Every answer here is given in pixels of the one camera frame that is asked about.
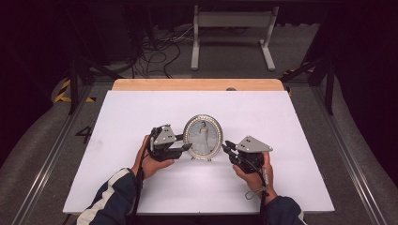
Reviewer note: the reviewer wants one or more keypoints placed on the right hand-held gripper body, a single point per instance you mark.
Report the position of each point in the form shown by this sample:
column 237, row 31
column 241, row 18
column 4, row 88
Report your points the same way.
column 252, row 145

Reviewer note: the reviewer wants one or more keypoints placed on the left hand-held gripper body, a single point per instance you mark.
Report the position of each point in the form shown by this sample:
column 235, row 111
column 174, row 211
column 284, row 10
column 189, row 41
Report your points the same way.
column 163, row 137

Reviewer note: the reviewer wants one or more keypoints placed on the oval silver photo frame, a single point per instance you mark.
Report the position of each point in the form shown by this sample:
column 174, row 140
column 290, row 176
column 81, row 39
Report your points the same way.
column 203, row 137

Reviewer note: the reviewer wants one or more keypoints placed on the person's left hand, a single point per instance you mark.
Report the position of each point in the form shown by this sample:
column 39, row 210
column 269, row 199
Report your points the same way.
column 150, row 167

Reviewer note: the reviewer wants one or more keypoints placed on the person's right hand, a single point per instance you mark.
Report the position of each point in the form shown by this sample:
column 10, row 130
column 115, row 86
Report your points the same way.
column 258, row 184

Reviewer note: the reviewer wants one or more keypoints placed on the white table board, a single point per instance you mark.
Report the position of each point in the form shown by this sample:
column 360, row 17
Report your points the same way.
column 131, row 118

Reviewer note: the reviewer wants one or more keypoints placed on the wooden table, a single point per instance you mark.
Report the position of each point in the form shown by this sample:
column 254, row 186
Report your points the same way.
column 175, row 84

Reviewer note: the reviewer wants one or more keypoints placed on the dark round table grommet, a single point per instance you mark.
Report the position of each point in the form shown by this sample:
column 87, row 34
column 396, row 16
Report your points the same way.
column 231, row 89

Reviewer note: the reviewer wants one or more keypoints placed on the black metal stand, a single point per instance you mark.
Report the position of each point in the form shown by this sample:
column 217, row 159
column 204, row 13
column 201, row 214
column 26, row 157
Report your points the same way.
column 328, row 90
column 73, row 87

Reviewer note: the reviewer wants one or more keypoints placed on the aluminium floor rail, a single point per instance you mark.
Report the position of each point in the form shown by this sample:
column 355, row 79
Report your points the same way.
column 56, row 146
column 347, row 146

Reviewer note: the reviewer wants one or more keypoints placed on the white metal desk frame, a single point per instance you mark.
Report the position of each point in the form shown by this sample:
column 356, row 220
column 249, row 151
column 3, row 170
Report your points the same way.
column 231, row 19

